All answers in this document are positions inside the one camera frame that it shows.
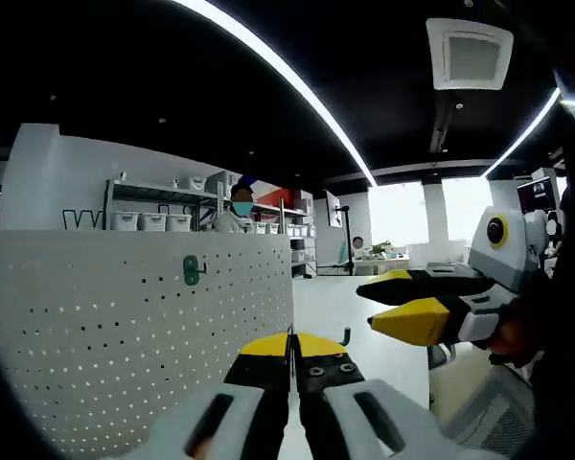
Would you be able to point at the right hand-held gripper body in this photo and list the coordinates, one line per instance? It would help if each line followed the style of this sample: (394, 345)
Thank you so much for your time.
(503, 268)

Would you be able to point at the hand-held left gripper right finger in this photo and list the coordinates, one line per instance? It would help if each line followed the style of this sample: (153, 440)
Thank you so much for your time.
(364, 421)

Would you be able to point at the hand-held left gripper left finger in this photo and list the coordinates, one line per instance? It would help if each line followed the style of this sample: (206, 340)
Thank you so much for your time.
(220, 421)

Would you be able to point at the white perforated mounting plate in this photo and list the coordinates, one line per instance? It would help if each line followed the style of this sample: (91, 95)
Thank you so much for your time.
(100, 335)

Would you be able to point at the person's right hand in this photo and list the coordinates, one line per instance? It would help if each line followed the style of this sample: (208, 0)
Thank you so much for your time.
(512, 335)

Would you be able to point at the green potted plant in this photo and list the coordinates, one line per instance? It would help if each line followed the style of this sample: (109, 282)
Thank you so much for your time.
(381, 248)

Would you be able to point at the dark display screen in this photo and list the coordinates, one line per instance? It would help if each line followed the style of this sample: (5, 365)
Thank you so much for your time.
(535, 194)

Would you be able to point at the short ceiling light strip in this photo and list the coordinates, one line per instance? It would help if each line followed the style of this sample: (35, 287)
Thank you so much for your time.
(496, 165)

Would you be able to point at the white board on tripod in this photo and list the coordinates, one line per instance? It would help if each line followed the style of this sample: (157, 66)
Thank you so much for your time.
(334, 211)

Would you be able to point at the long ceiling light strip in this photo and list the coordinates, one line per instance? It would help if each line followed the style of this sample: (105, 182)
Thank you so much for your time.
(370, 175)

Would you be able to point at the white storage bin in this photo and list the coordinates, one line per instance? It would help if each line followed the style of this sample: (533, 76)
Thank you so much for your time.
(124, 222)
(152, 222)
(178, 223)

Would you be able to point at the white ceiling air vent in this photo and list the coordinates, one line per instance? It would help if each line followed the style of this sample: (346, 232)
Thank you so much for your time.
(469, 52)

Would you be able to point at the grey metal shelf rack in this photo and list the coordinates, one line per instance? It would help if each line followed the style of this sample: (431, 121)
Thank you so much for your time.
(163, 191)

